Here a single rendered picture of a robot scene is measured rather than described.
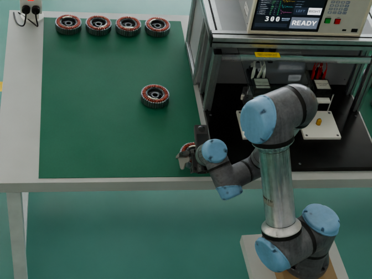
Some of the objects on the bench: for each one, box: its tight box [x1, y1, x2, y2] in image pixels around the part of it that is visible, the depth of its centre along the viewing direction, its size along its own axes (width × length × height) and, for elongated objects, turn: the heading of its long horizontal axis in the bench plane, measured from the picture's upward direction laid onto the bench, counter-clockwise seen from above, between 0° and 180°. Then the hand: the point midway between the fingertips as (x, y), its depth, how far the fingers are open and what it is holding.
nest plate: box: [301, 111, 342, 140], centre depth 273 cm, size 15×15×1 cm
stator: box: [141, 84, 169, 109], centre depth 275 cm, size 11×11×4 cm
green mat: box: [39, 17, 211, 178], centre depth 278 cm, size 94×61×1 cm, turn 0°
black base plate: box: [199, 83, 372, 172], centre depth 273 cm, size 47×64×2 cm
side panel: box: [185, 0, 206, 85], centre depth 284 cm, size 28×3×32 cm, turn 0°
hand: (195, 155), depth 248 cm, fingers closed on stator, 13 cm apart
